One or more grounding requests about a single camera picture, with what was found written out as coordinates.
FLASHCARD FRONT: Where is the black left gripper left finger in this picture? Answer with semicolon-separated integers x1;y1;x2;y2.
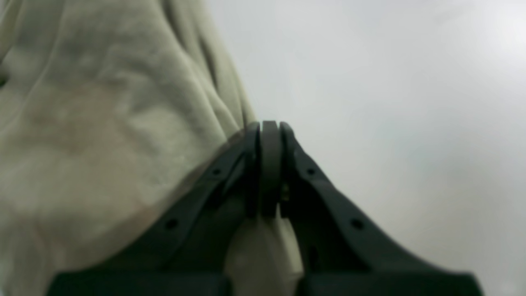
47;123;261;296

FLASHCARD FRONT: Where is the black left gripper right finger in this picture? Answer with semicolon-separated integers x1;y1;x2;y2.
261;120;482;296

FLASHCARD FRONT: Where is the beige t-shirt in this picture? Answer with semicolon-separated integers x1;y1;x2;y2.
0;0;305;296

